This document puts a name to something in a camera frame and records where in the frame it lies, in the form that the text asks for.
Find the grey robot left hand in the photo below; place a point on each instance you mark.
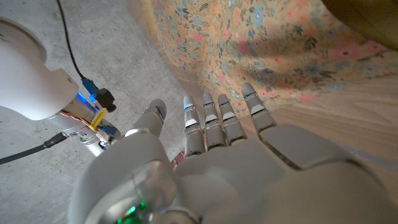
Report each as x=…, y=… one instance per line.
x=248, y=180

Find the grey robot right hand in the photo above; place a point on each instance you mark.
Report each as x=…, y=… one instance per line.
x=77, y=119

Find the brown floral wrapping paper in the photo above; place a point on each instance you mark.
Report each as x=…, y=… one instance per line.
x=264, y=46

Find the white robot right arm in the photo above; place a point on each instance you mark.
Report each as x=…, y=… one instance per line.
x=28, y=74

